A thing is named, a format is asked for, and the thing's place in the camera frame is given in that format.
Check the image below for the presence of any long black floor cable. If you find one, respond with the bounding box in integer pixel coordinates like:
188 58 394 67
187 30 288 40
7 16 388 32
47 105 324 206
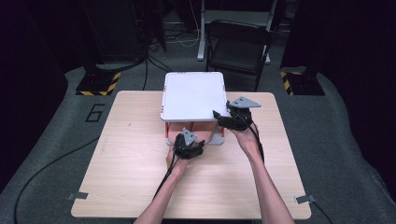
13 136 101 224

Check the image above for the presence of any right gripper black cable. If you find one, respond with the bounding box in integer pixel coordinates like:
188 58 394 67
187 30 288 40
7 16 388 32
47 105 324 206
232 110 265 164

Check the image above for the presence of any grey tape strip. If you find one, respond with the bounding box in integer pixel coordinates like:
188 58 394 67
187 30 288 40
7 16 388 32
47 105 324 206
293 194 317 204
66 191 90 202

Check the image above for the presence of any white two-tier shoe rack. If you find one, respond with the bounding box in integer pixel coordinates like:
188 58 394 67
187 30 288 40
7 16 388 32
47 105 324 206
160 71 227 147

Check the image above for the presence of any black yellow-striped stand base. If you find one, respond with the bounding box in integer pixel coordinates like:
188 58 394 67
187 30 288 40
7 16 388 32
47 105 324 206
75 63 122 97
279 66 326 96

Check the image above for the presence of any white cable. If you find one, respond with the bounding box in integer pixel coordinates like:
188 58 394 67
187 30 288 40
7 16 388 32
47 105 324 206
166 0 202 49

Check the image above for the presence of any black equipment cabinet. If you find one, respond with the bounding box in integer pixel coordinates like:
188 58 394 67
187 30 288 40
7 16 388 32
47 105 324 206
78 0 148 63

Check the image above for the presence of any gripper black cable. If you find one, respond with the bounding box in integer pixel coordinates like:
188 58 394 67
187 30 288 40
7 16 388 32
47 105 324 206
152 152 181 200
232 110 265 164

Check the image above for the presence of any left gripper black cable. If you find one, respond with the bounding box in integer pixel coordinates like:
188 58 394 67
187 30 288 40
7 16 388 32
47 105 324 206
152 152 181 200

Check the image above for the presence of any person's right hand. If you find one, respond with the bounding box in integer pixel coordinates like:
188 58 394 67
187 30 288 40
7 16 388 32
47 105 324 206
231 121 263 161

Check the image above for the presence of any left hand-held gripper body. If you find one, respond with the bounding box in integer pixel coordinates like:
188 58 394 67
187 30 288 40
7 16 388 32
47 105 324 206
173 127 202 161

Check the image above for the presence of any thin black cable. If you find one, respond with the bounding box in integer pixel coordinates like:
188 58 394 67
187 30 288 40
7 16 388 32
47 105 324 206
141 55 150 91
148 55 173 73

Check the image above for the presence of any white desk frame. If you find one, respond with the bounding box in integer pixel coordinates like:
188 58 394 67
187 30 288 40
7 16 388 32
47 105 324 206
196 0 278 65

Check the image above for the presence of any short black floor cable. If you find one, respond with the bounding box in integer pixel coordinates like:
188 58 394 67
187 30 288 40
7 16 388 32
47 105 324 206
311 200 334 224

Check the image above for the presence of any person's left hand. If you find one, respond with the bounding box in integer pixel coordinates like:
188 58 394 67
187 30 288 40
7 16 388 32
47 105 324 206
165 145 191 172

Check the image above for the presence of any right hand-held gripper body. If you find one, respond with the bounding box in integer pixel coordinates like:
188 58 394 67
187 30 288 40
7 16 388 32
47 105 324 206
221 95 262 132

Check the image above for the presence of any black folding chair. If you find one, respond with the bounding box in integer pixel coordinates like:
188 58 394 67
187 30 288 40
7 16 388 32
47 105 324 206
205 19 274 92

